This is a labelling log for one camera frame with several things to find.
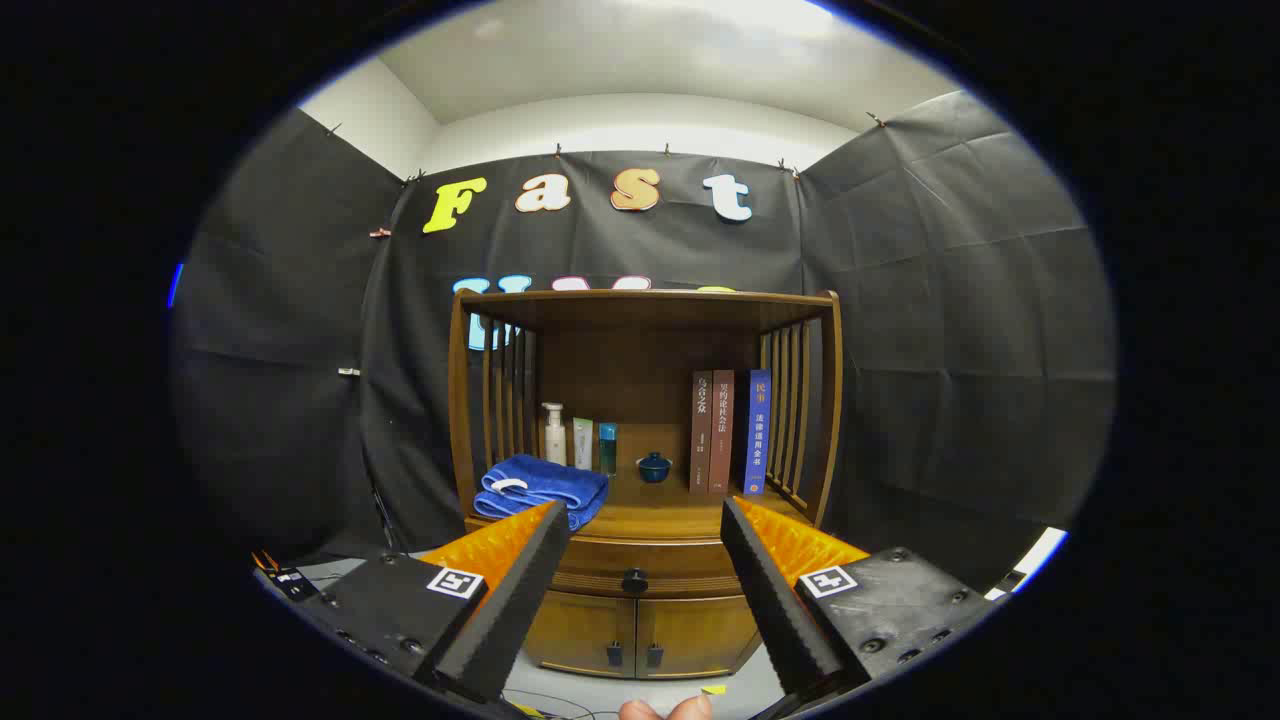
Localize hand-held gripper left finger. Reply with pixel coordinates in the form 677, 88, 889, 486
300, 500, 571, 704

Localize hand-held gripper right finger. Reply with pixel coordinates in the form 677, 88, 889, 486
720, 496, 1001, 701

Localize wooden drawer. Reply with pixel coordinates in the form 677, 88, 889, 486
540, 535, 751, 601

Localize wooden countertop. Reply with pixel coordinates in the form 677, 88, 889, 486
465, 425, 816, 541

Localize wooden cabinet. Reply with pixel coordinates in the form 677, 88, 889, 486
447, 288, 844, 681

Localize folded blue towel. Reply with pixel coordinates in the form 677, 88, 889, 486
472, 454, 611, 531

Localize reddish brown book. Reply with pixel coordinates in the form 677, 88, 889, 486
709, 370, 736, 495

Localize blue book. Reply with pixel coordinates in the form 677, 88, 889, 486
742, 369, 772, 497

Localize dark brown book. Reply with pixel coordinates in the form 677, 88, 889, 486
689, 371, 714, 494

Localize black backdrop cloth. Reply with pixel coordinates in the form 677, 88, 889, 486
170, 90, 1116, 591

